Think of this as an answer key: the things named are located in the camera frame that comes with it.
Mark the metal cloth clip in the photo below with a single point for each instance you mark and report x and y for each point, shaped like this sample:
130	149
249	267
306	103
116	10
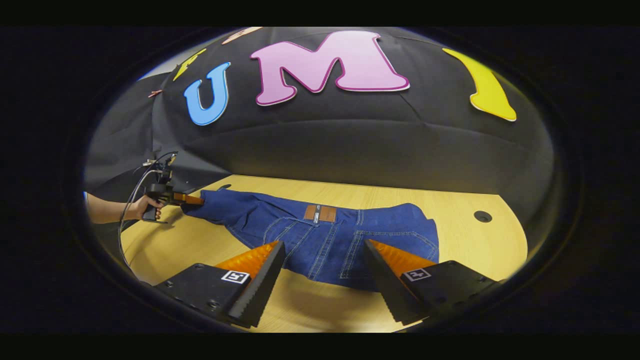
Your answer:
149	162

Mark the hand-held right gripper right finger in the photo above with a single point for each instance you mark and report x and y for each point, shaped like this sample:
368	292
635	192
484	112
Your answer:
387	290

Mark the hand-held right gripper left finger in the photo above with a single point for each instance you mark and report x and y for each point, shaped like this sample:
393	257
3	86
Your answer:
260	290

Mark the black backdrop cloth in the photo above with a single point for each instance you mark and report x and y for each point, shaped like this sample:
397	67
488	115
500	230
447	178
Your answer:
350	140

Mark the blue denim jeans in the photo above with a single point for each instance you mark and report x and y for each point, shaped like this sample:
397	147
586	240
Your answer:
320	240

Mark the red cloth clip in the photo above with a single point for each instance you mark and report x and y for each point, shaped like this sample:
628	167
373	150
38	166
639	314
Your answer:
155	93

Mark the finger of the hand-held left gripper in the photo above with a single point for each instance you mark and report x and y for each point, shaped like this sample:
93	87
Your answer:
189	198

